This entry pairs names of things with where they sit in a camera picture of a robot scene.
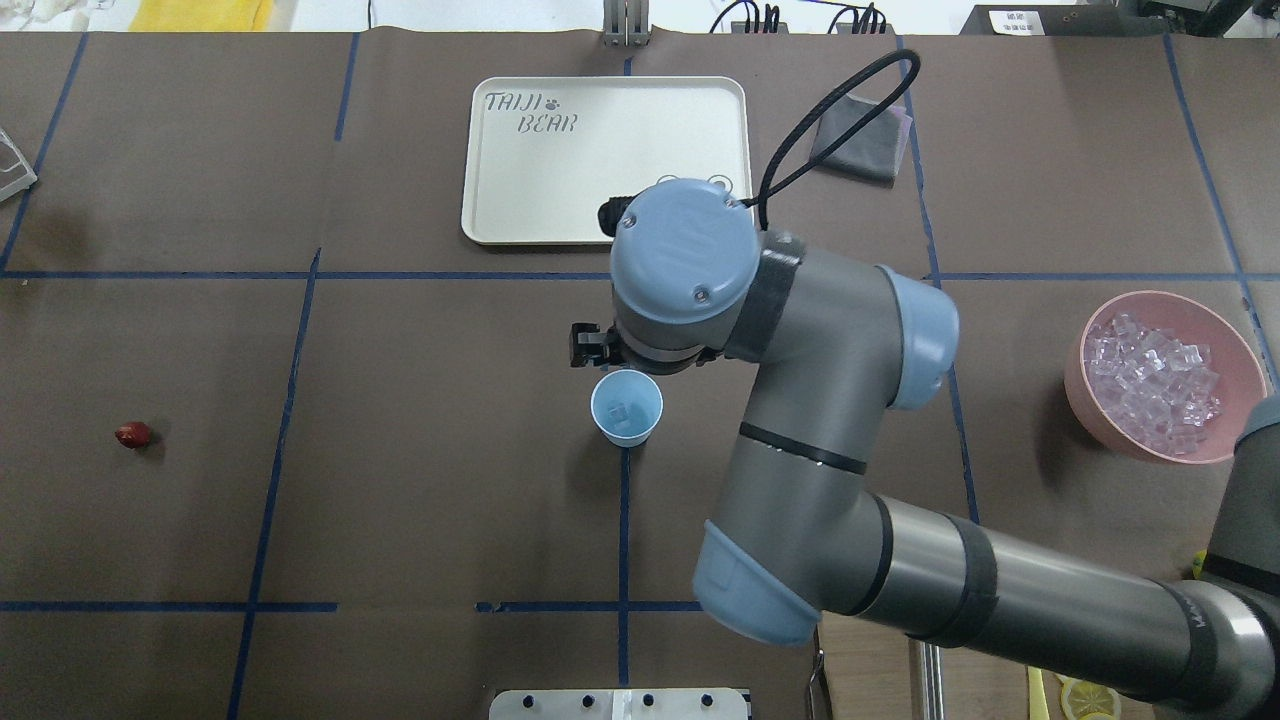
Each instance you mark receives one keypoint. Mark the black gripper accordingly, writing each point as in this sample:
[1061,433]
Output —
[588,346]

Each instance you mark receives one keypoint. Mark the light blue plastic cup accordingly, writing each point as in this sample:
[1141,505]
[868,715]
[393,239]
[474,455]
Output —
[627,385]

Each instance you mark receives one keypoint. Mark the clear ice cube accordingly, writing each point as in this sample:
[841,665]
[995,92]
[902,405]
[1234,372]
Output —
[624,414]

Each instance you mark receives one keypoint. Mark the red strawberry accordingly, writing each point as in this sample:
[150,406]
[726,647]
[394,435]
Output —
[134,435]

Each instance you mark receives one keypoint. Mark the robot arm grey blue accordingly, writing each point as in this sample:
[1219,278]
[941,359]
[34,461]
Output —
[796,533]

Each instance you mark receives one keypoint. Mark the pile of clear ice cubes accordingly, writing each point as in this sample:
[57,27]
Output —
[1158,390]

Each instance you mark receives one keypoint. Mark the cream bear tray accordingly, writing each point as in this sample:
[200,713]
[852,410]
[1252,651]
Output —
[544,153]

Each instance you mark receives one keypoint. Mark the grey folded cloth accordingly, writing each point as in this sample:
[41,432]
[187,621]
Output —
[874,154]

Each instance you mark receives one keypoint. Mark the bamboo cutting board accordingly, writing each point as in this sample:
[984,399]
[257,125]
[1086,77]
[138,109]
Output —
[874,672]

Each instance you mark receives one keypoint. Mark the yellow cloth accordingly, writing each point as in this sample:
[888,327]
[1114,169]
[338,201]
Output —
[202,16]

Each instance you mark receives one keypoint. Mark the pink bowl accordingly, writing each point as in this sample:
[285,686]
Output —
[1242,380]

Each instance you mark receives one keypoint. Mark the whole lemon upper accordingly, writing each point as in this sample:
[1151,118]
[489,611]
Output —
[1197,564]

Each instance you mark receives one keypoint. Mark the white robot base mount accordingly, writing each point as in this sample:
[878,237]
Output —
[623,703]

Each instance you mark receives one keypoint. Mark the white wire cup rack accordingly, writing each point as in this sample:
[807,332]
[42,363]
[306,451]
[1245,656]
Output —
[17,174]

